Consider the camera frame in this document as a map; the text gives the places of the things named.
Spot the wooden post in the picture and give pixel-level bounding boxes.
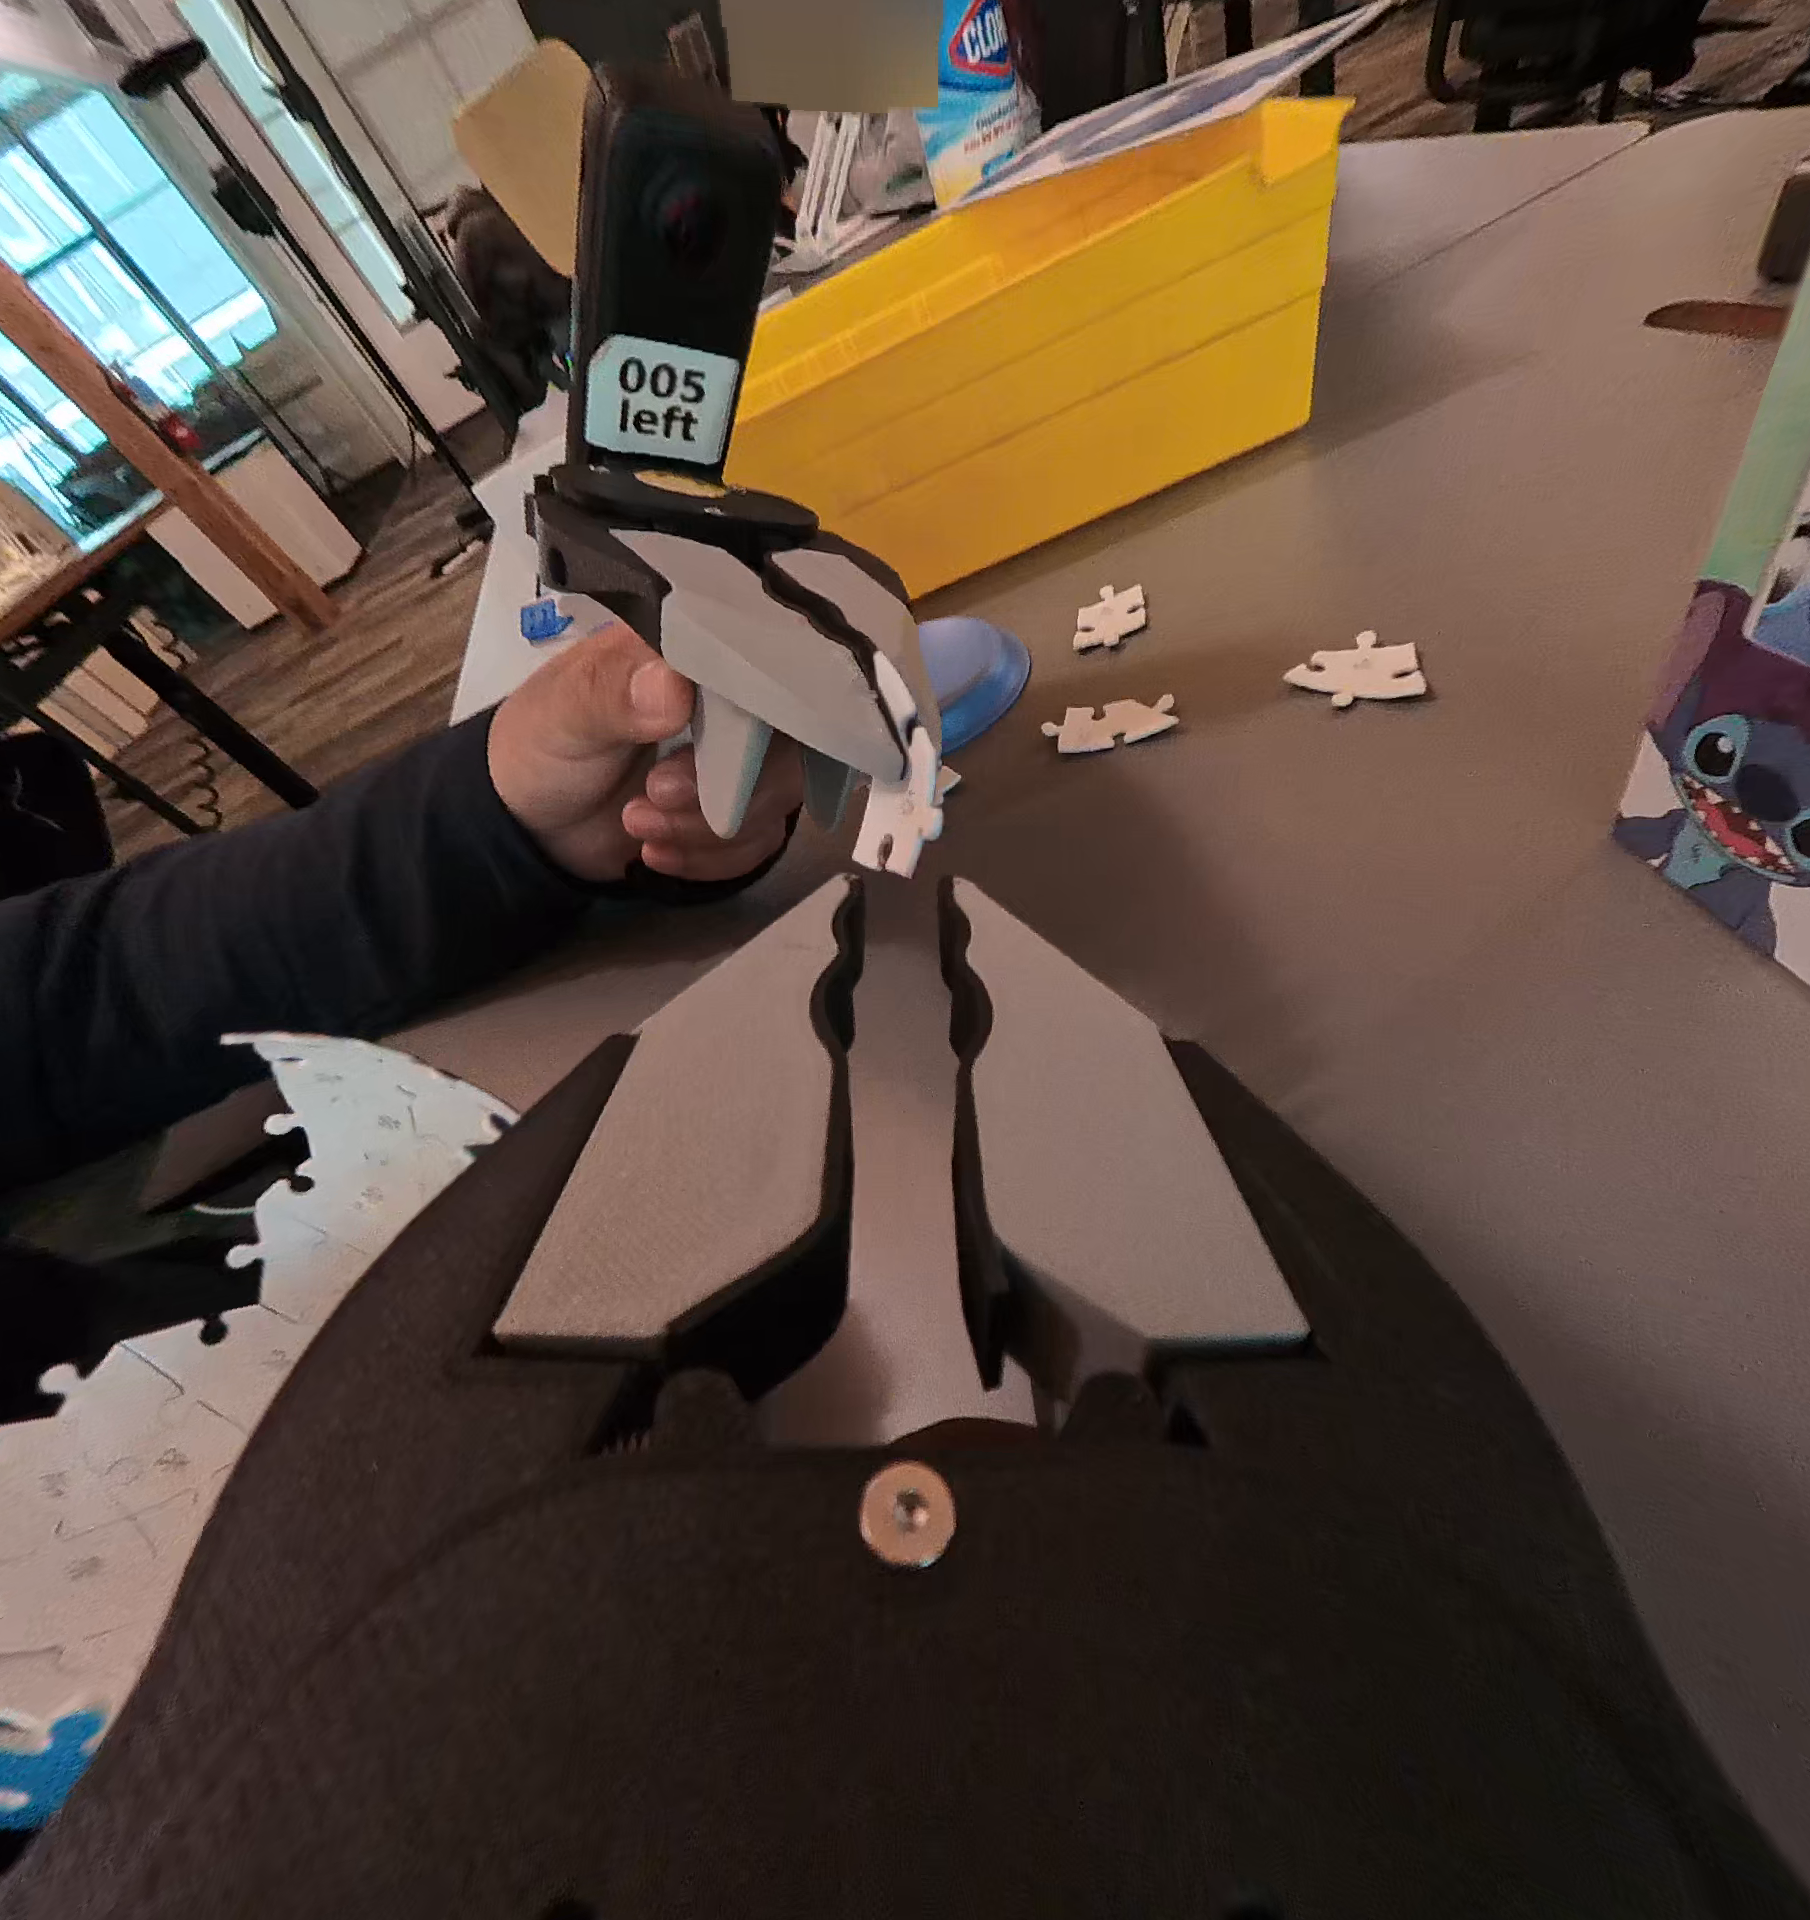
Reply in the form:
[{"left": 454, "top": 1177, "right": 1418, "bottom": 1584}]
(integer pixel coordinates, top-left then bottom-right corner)
[{"left": 0, "top": 203, "right": 340, "bottom": 632}]

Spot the tan cardboard sheet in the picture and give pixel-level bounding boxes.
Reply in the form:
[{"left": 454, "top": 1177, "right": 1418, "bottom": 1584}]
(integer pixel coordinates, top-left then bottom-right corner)
[{"left": 453, "top": 37, "right": 594, "bottom": 279}]

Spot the person's left forearm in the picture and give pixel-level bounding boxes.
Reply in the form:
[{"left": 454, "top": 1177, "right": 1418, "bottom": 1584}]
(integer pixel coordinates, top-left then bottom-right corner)
[{"left": 0, "top": 705, "right": 577, "bottom": 1204}]

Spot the blue plastic ball stand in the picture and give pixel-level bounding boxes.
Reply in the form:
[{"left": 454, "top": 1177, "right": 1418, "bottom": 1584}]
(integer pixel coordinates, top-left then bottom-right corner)
[{"left": 920, "top": 614, "right": 1034, "bottom": 757}]

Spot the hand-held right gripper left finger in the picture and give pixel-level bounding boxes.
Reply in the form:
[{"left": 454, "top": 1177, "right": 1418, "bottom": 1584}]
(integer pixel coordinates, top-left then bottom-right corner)
[{"left": 493, "top": 873, "right": 866, "bottom": 1401}]

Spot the yellow plastic bin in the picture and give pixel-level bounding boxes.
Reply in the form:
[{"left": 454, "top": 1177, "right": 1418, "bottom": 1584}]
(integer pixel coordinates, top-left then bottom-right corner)
[{"left": 721, "top": 95, "right": 1359, "bottom": 602}]

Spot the wooden desk with black legs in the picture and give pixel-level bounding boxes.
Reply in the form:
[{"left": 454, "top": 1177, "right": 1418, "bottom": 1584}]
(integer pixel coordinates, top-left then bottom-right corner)
[{"left": 0, "top": 511, "right": 322, "bottom": 842}]

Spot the blue and white printed sheet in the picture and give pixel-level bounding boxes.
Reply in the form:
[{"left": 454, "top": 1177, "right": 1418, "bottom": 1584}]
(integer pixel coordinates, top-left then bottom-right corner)
[{"left": 965, "top": 0, "right": 1401, "bottom": 197}]

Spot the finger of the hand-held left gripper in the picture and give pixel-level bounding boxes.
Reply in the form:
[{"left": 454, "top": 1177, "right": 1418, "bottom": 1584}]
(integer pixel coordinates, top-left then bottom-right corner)
[
  {"left": 632, "top": 532, "right": 917, "bottom": 786},
  {"left": 774, "top": 539, "right": 947, "bottom": 786}
]

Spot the person's left hand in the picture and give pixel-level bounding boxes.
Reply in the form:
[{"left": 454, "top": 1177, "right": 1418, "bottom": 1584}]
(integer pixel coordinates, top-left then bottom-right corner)
[{"left": 488, "top": 621, "right": 804, "bottom": 886}]

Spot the dark box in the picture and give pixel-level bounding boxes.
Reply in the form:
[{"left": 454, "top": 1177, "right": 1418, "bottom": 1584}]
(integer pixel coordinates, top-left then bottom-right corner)
[{"left": 1759, "top": 150, "right": 1810, "bottom": 288}]

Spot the puzzle ball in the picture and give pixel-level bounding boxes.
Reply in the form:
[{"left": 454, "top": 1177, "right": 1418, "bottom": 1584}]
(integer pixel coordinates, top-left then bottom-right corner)
[{"left": 0, "top": 1029, "right": 519, "bottom": 1834}]

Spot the printed puzzle box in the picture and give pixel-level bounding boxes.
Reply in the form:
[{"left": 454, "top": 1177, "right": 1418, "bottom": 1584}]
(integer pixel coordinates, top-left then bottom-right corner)
[{"left": 1610, "top": 143, "right": 1810, "bottom": 1035}]

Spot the white cabinet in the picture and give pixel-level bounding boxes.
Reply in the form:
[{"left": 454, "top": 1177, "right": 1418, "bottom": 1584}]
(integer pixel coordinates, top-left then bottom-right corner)
[{"left": 146, "top": 436, "right": 367, "bottom": 632}]

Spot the black office chair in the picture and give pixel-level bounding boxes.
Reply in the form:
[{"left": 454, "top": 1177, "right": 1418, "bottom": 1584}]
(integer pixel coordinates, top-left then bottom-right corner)
[{"left": 1423, "top": 0, "right": 1725, "bottom": 134}]

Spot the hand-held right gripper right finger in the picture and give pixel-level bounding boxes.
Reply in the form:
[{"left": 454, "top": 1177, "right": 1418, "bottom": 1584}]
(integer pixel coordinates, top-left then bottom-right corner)
[{"left": 939, "top": 873, "right": 1317, "bottom": 1417}]

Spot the black light stand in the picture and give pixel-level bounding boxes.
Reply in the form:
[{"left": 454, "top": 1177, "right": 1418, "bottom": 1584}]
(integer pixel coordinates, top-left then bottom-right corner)
[{"left": 118, "top": 0, "right": 510, "bottom": 581}]

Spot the wipes container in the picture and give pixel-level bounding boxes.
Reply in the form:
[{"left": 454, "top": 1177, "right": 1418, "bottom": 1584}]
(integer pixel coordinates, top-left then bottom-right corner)
[{"left": 917, "top": 0, "right": 1051, "bottom": 208}]

